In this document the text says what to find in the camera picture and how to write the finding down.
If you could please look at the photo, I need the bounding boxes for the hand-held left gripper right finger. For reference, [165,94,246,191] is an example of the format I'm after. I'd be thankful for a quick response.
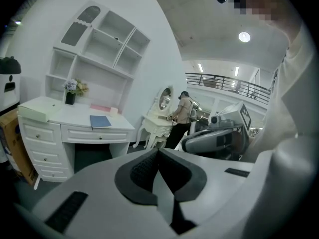
[159,147,255,239]

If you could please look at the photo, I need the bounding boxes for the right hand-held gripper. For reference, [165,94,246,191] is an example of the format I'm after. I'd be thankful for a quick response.
[181,101,252,160]

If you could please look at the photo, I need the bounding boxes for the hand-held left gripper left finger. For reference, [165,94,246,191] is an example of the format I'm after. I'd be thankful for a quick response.
[32,147,175,239]

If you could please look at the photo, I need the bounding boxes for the cream-paged book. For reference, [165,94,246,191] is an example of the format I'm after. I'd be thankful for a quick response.
[89,115,112,129]

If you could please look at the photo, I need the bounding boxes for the white ornate chair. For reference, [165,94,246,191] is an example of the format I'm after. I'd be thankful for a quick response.
[133,85,178,149]

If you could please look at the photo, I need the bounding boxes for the black metal railing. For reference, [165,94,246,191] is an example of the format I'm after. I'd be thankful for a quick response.
[185,72,271,106]

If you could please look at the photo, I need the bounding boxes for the white desk with drawers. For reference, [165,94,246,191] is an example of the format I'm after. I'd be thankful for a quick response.
[17,96,136,190]

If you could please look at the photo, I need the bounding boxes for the pink mat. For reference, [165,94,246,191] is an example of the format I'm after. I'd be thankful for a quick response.
[90,104,112,113]

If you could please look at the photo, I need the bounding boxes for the person's beige shirt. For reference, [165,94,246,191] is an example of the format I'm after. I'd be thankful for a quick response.
[249,26,315,163]

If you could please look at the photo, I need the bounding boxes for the brown cardboard box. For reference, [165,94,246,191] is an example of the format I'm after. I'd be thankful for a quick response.
[0,108,38,185]

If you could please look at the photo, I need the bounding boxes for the black square vase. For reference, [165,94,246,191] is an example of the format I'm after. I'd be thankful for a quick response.
[65,91,76,106]

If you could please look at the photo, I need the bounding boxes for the cream flat box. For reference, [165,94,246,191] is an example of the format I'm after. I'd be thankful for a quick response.
[17,96,63,123]

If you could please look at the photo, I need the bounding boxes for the round ceiling lamp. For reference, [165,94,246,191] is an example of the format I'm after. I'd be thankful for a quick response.
[238,31,251,43]

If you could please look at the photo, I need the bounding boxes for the yellow flower bunch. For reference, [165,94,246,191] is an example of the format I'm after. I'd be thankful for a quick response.
[74,78,90,97]

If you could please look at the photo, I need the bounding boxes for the purple flower bunch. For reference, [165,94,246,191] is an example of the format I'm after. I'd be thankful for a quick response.
[63,79,78,94]

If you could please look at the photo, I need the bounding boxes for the white shelf hutch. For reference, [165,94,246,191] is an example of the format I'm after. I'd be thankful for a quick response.
[45,0,151,107]

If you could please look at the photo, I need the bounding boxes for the white appliance with black top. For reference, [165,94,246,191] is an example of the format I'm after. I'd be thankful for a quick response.
[0,56,22,112]

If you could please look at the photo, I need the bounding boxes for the person's head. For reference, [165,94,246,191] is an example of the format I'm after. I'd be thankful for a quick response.
[231,0,300,34]

